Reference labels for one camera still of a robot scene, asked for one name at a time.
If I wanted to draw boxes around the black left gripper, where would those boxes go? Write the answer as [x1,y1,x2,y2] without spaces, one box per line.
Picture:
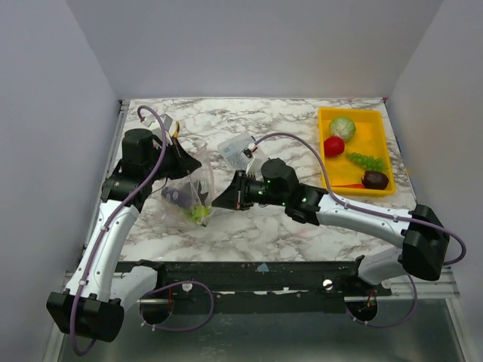
[146,137,202,182]

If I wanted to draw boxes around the clear zip top bag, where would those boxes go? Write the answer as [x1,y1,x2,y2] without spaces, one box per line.
[160,143,216,231]

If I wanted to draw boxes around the purple eggplant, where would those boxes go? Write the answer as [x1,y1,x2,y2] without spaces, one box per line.
[162,187,195,210]

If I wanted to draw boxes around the pale green celery stalk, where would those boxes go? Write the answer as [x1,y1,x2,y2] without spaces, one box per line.
[186,204,211,226]

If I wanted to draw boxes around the red tomato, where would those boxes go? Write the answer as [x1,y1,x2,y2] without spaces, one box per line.
[323,136,345,158]

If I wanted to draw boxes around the orange carrot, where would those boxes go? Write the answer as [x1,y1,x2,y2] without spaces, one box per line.
[335,183,365,189]

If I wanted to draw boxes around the green grapes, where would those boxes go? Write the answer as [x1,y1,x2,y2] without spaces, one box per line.
[346,152,386,172]

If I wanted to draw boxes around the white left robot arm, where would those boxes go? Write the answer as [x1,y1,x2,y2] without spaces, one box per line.
[46,128,202,342]

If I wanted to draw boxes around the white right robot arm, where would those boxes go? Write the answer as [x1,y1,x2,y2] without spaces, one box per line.
[212,158,449,296]

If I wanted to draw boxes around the clear plastic screw box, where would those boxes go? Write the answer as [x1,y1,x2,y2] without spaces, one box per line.
[217,131,255,170]

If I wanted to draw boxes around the green cabbage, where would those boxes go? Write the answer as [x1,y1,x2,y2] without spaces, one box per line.
[329,117,356,141]

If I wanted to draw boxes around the dark red beet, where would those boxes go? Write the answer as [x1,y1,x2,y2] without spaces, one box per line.
[361,170,389,190]

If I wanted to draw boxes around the yellow plastic bin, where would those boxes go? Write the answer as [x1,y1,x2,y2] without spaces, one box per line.
[318,107,395,197]

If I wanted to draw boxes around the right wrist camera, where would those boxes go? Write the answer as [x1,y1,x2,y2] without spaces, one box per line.
[243,143,266,177]

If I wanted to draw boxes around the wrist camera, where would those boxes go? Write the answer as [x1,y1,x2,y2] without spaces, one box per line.
[145,115,177,137]
[243,143,266,177]

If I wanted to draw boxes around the yellow handled pliers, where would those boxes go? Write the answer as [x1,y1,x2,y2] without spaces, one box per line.
[171,121,180,139]

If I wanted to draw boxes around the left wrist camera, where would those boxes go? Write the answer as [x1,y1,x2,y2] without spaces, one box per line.
[145,115,177,137]

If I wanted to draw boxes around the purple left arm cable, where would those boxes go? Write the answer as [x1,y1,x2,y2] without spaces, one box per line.
[71,105,169,356]

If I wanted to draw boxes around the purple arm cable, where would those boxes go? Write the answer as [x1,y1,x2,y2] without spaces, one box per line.
[252,132,467,267]
[71,105,169,356]

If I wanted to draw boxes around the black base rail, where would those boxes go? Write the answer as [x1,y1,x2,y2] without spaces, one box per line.
[115,260,391,315]

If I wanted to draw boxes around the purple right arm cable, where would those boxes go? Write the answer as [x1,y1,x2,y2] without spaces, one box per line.
[252,132,467,267]

